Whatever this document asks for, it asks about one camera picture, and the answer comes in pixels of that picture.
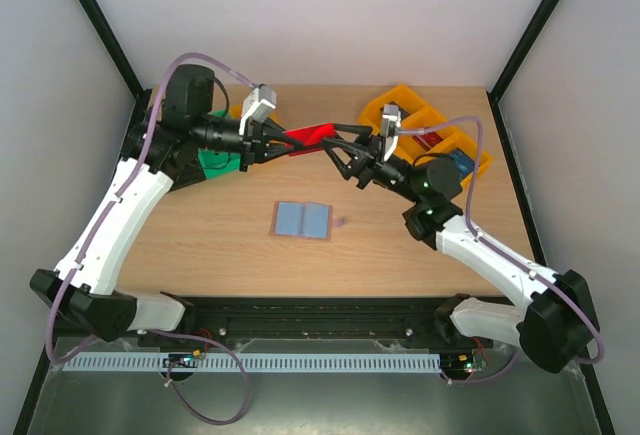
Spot purple cable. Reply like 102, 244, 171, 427
44, 52, 252, 424
397, 115, 606, 387

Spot yellow bin with red cards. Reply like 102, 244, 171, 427
394, 106, 461, 162

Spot blue card stack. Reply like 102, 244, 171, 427
449, 149, 475, 179

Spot dark grey card stack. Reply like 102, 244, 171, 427
383, 102, 410, 119

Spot red credit card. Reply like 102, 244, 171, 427
284, 123, 337, 157

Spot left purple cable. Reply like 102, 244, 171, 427
44, 52, 252, 424

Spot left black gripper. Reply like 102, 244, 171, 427
193, 115, 303, 173

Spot green bin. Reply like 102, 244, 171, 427
197, 108, 241, 179

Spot white slotted cable duct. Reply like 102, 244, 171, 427
62, 352, 441, 374

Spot yellow bin with dark cards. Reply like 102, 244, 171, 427
358, 83, 432, 131

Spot red card stack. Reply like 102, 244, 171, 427
412, 132, 443, 151

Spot left yellow bin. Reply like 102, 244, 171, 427
228, 102, 286, 166

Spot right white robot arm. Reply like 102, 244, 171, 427
321, 125, 605, 373

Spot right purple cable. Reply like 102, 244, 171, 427
397, 115, 606, 387

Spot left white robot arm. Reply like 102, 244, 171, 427
30, 64, 301, 341

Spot black bin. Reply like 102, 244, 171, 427
171, 157, 206, 191

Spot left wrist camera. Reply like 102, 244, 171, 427
239, 85, 277, 135

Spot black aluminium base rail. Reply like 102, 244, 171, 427
177, 296, 494, 353

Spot yellow bin with blue cards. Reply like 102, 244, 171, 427
433, 132, 478, 190

